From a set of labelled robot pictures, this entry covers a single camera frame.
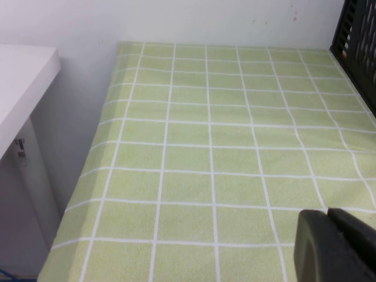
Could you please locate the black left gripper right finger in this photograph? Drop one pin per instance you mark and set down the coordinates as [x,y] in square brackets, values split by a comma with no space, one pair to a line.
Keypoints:
[361,243]

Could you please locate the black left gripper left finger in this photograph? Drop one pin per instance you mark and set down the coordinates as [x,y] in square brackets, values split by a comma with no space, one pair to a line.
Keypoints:
[317,252]

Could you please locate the black plastic book holder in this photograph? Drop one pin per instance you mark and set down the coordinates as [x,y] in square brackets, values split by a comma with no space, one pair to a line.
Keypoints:
[361,58]

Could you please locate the green checked tablecloth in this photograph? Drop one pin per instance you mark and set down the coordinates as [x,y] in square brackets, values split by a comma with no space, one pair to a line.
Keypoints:
[205,147]

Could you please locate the white side table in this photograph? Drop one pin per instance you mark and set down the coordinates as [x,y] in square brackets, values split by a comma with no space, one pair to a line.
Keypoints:
[20,88]

